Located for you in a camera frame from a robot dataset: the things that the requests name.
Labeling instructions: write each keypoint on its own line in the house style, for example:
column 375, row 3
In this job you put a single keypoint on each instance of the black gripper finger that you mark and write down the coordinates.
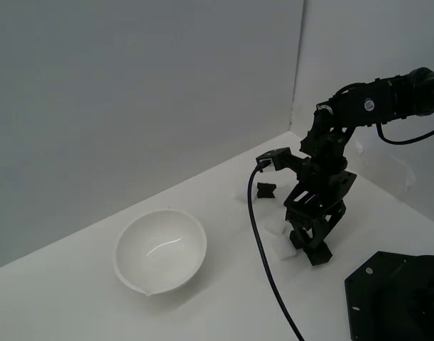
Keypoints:
column 297, row 222
column 335, row 222

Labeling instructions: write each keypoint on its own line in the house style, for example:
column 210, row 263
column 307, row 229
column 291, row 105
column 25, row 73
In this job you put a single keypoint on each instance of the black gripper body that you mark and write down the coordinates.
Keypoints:
column 319, row 192

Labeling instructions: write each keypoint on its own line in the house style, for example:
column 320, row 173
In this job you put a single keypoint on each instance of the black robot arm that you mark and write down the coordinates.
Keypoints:
column 348, row 106

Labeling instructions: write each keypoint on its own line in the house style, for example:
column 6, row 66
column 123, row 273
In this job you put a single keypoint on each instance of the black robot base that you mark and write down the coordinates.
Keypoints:
column 373, row 295

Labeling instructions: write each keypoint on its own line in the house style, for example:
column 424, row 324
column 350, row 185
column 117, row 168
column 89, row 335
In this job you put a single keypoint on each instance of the white bowl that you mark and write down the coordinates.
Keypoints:
column 160, row 248

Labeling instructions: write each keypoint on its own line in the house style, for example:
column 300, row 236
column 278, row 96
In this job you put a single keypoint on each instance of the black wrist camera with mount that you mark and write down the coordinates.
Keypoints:
column 277, row 156

